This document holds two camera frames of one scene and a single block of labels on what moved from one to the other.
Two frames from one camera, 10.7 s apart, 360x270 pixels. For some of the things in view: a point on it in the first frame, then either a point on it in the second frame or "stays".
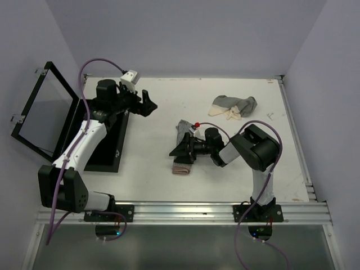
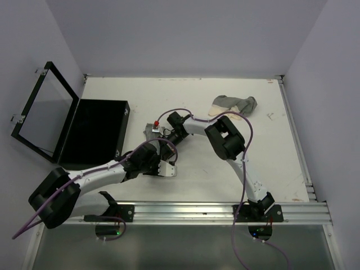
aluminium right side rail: (303, 165) stays
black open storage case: (52, 117) stays
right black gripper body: (199, 147) → (175, 137)
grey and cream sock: (233, 107) stays
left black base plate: (127, 210) stays
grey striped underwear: (182, 128) → (151, 135)
